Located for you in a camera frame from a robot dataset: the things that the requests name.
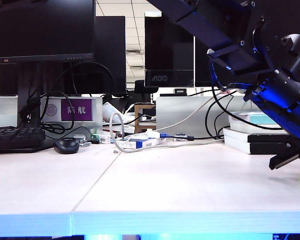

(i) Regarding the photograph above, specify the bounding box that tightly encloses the metal partition clamp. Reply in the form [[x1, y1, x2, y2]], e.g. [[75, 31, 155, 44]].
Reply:
[[173, 133, 189, 142]]

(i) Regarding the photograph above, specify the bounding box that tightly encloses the small wooden shelf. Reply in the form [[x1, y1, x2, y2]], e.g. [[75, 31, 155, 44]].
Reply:
[[133, 104, 157, 135]]

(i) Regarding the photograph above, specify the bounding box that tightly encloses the black looped monitor cable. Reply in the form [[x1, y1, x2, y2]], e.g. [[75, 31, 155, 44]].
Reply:
[[39, 91, 75, 136]]

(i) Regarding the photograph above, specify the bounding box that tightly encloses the thin black cable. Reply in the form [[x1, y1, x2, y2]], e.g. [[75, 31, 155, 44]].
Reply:
[[212, 94, 235, 137]]

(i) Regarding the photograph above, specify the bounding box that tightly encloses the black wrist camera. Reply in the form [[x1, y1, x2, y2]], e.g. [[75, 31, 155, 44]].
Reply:
[[281, 33, 300, 85]]

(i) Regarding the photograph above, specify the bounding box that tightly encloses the AOC monitor rear side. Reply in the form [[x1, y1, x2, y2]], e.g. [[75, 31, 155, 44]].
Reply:
[[144, 11, 196, 89]]

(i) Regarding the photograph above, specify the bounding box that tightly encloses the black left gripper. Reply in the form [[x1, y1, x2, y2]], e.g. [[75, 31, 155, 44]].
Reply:
[[268, 134, 300, 171]]

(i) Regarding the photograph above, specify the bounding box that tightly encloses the black cable blue connector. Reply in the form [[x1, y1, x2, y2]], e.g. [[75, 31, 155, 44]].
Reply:
[[159, 133, 225, 142]]

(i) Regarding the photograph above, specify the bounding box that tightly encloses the black monitor stand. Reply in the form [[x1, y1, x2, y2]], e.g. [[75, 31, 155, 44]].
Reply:
[[16, 62, 45, 129]]

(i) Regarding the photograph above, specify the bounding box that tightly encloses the black office chair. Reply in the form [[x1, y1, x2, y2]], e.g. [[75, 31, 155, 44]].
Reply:
[[133, 79, 159, 101]]

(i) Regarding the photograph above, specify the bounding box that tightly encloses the blue white cardboard box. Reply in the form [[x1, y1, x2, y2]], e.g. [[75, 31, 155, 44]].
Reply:
[[114, 137, 166, 151]]

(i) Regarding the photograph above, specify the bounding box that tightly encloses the green white small box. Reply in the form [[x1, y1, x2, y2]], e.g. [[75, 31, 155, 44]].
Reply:
[[91, 133, 112, 145]]

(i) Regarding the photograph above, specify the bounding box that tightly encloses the black keyboard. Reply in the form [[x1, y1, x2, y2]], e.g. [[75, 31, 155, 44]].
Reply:
[[0, 126, 46, 154]]

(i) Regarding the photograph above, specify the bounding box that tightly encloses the white power adapter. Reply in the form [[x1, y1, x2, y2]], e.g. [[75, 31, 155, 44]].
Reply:
[[145, 128, 161, 139]]

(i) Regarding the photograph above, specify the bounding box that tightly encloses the white plastic bottle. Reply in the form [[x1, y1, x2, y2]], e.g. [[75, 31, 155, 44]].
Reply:
[[101, 102, 126, 124]]

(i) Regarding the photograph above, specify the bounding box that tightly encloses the wide frosted desk partition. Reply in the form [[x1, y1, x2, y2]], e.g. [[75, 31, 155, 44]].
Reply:
[[155, 96, 266, 140]]

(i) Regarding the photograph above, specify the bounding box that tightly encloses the black cable wide loop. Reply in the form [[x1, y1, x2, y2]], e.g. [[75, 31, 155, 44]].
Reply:
[[204, 90, 239, 140]]

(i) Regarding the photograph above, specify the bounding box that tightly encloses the black computer mouse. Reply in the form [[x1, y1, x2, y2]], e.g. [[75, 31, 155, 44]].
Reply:
[[52, 137, 80, 155]]

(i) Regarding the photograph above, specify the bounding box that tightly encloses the acrylic sign purple label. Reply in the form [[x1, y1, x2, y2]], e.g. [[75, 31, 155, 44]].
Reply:
[[39, 96, 103, 130]]

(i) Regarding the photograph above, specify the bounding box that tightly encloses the black monitor orange logo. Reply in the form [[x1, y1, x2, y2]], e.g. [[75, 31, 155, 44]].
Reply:
[[0, 0, 96, 65]]

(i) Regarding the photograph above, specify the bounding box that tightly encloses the thick white cable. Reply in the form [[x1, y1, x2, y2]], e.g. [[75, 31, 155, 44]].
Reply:
[[109, 93, 226, 154]]

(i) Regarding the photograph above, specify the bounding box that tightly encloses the narrow frosted desk partition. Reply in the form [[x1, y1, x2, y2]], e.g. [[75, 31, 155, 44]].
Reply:
[[0, 96, 18, 129]]

